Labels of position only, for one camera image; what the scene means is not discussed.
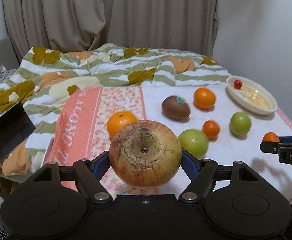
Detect large russet yellow apple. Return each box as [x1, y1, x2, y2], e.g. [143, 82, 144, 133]
[109, 120, 182, 189]

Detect small orange mandarin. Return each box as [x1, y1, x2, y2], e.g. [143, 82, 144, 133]
[202, 120, 220, 140]

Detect beige curtain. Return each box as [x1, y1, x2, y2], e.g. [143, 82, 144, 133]
[2, 0, 217, 59]

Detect large orange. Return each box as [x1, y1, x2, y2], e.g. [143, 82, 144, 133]
[106, 111, 138, 138]

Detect green striped floral quilt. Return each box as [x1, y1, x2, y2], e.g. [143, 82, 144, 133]
[0, 43, 229, 177]

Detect small green apple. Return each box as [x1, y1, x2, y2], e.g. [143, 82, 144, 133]
[229, 112, 251, 137]

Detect large green apple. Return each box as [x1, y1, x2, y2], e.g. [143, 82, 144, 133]
[178, 129, 209, 159]

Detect black open laptop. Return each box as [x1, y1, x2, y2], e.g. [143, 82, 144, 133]
[0, 102, 36, 163]

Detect brown kiwi with sticker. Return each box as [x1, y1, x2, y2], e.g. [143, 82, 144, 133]
[162, 95, 191, 120]

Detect pink floral tablecloth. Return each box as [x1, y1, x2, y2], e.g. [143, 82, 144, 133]
[45, 85, 292, 202]

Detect orange mandarin far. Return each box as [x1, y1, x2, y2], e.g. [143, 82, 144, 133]
[194, 88, 216, 110]

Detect cream oval duck dish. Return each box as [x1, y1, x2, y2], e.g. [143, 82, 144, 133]
[226, 75, 278, 115]

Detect red cherry tomato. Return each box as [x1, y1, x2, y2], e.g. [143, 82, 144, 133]
[234, 80, 243, 90]

